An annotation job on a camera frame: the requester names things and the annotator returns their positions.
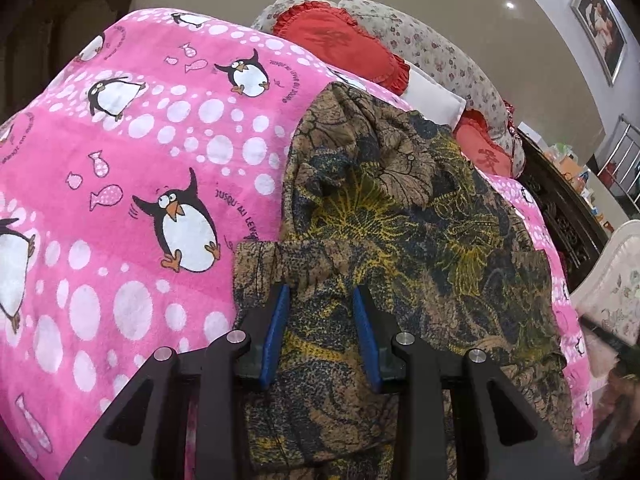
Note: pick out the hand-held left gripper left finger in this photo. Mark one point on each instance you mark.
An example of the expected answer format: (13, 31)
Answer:
(276, 332)

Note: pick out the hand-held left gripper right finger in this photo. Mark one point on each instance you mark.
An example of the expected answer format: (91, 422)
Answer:
(364, 332)

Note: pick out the brown floral patterned garment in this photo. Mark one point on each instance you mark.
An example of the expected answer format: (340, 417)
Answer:
(400, 240)

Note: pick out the pink penguin printed blanket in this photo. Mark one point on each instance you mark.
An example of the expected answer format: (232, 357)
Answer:
(130, 170)

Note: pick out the small red heart cushion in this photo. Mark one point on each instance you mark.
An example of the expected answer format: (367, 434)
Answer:
(487, 147)

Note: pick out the dark carved wooden headboard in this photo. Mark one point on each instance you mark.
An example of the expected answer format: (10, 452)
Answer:
(557, 200)

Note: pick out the white pillow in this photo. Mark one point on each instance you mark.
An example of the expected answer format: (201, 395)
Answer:
(435, 95)

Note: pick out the white floral upholstered chair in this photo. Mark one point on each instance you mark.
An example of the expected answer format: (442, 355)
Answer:
(612, 285)

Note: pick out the large red heart cushion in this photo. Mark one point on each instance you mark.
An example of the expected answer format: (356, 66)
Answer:
(345, 47)

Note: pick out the metal railing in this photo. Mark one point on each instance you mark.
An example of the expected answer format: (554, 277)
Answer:
(622, 160)

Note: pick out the dark wooden cabinet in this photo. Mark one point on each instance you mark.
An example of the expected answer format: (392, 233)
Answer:
(55, 40)

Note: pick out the framed wall photo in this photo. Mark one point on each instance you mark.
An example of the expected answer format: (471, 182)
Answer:
(600, 25)

